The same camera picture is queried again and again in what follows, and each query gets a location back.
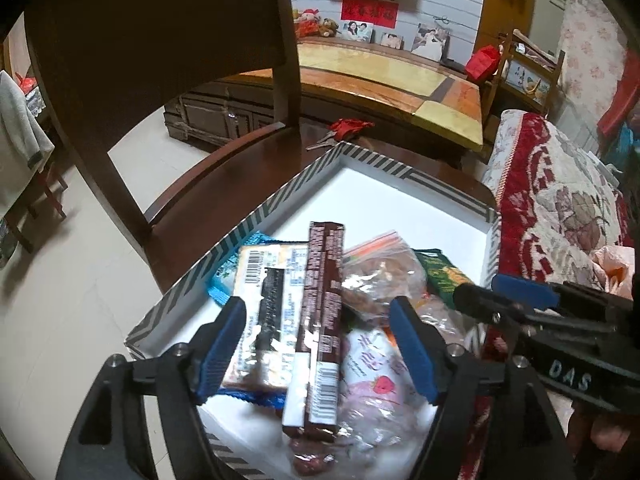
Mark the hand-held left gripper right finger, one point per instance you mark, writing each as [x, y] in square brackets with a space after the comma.
[412, 355]

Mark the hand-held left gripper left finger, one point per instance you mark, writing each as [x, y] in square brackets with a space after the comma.
[222, 350]

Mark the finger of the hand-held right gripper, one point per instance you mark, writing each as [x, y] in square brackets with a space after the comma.
[480, 300]
[525, 287]

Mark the green and black snack packet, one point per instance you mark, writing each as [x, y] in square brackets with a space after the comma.
[442, 275]

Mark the beige cracker pack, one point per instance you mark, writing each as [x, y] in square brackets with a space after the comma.
[270, 300]

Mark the long brown snack box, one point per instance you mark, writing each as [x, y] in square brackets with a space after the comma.
[322, 285]

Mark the white box with striped rim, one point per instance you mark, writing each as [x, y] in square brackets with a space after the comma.
[400, 200]

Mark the clear bag of red snacks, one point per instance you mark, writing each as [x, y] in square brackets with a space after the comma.
[310, 460]

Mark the clear zip bag brown snacks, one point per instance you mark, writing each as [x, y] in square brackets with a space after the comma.
[385, 275]

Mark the person's right hand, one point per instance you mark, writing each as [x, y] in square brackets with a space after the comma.
[605, 432]

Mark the pink strawberry snack packet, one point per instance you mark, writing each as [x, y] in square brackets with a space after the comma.
[380, 375]

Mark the blue white snack packet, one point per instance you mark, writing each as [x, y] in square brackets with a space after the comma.
[225, 280]

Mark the red patterned sofa cover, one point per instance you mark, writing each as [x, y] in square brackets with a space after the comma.
[550, 185]

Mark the small wooden rack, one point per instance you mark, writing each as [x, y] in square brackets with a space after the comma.
[520, 77]

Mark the red cloth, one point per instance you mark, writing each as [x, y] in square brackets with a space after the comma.
[620, 100]

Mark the keys with red tassel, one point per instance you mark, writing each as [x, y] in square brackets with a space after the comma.
[350, 127]

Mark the wooden television cabinet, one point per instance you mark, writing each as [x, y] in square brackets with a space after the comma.
[400, 85]

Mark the wooden chair under coat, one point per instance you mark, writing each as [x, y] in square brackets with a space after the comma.
[52, 180]

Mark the large wedding photo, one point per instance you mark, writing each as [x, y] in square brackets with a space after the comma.
[430, 42]

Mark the wooden door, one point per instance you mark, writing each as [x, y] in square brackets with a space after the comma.
[492, 15]

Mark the scissors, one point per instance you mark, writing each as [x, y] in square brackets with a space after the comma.
[441, 19]

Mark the grey towel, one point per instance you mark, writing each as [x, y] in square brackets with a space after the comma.
[20, 135]

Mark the brown plush bear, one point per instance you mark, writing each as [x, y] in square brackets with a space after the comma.
[329, 27]

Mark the dark wooden chair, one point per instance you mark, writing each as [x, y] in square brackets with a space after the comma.
[150, 35]

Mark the red plush decoration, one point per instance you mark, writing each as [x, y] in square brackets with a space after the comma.
[307, 22]

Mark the small photo frame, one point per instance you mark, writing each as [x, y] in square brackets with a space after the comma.
[392, 41]

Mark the couple photo frame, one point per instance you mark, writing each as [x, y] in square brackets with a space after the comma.
[357, 31]

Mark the red wall banner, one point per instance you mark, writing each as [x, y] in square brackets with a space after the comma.
[370, 9]

